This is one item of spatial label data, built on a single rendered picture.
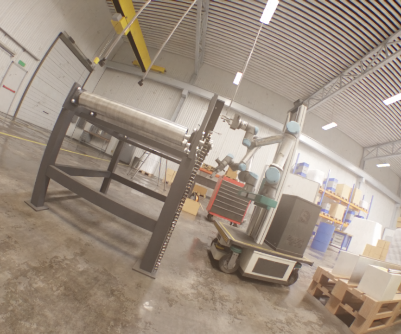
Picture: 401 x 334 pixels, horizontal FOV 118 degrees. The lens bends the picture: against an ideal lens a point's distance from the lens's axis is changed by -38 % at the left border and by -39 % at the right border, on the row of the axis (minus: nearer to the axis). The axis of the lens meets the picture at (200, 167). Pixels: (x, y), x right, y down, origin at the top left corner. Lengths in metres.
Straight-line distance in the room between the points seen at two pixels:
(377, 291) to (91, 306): 1.75
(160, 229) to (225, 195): 2.77
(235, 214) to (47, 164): 3.31
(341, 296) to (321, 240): 4.74
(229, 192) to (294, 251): 2.25
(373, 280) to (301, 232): 0.82
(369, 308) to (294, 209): 1.08
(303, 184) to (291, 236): 4.50
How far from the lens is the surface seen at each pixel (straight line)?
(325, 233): 6.48
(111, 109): 1.26
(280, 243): 1.79
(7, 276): 0.94
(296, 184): 6.21
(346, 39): 9.92
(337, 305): 1.90
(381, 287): 1.72
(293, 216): 1.78
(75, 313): 0.85
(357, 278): 1.94
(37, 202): 1.56
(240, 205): 3.88
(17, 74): 10.47
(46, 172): 1.50
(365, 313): 1.70
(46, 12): 11.01
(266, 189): 1.60
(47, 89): 11.84
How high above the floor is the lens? 0.63
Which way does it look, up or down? 5 degrees up
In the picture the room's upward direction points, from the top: 22 degrees clockwise
